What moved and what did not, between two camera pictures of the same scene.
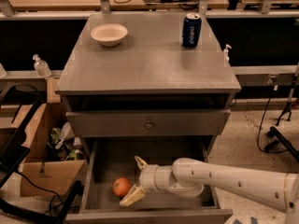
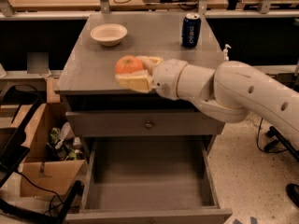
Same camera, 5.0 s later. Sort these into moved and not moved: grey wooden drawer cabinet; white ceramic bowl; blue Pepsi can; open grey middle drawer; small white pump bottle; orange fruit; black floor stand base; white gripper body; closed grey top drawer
Moved: orange fruit; white gripper body
Not moved: grey wooden drawer cabinet; blue Pepsi can; black floor stand base; white ceramic bowl; open grey middle drawer; closed grey top drawer; small white pump bottle
